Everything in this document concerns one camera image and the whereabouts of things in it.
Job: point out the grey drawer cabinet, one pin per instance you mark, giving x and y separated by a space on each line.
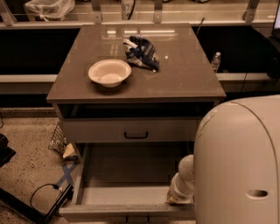
185 86

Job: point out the black object left edge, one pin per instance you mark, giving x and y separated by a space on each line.
6 153

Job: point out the clear plastic bag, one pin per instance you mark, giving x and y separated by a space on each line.
49 10

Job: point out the grey top drawer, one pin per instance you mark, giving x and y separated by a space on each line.
129 130

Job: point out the blue chip bag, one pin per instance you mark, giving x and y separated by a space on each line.
141 52

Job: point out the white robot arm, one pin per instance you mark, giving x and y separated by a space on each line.
233 175

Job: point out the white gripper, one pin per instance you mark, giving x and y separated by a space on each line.
177 187

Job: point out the white paper bowl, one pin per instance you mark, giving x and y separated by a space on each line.
109 73

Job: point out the wire mesh basket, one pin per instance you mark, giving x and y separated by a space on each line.
61 146

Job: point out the clear water bottle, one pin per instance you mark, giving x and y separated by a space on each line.
216 61

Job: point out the grey drawer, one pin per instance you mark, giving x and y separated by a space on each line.
129 130
127 182

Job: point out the black stand leg left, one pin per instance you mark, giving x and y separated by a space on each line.
30 212

